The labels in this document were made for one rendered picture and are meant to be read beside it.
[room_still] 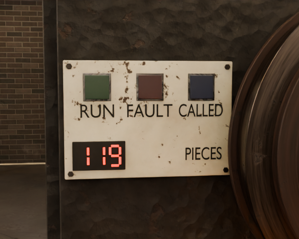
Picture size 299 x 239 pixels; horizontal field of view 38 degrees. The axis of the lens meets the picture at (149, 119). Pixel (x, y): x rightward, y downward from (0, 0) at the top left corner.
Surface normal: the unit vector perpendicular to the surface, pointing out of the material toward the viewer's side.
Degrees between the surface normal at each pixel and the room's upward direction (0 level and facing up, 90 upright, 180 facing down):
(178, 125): 90
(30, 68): 90
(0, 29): 90
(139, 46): 90
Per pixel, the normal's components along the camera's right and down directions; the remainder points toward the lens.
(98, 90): 0.13, 0.08
